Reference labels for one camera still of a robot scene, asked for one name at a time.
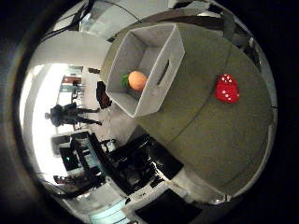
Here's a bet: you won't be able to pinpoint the grey fabric storage container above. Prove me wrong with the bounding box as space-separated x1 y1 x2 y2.
105 22 186 119

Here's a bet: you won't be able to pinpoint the orange plush toy green leaf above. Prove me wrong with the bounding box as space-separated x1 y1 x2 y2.
121 70 149 92

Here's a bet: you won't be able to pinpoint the black equipment rack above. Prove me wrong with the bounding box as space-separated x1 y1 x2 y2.
90 132 185 195

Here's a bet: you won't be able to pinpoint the black monitor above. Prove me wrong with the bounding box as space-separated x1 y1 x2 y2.
59 146 82 172

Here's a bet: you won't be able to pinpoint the red plush strawberry white dots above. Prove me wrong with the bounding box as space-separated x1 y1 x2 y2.
214 73 241 105

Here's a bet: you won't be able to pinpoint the white plastic bin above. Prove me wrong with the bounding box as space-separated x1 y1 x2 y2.
50 130 92 157

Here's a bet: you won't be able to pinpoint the black cable bundle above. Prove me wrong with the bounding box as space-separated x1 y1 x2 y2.
40 0 96 43

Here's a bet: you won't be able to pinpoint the standing person dark clothes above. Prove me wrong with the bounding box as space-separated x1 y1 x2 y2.
44 102 103 128

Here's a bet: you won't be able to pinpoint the black chair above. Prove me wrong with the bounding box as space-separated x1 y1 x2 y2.
95 80 113 110

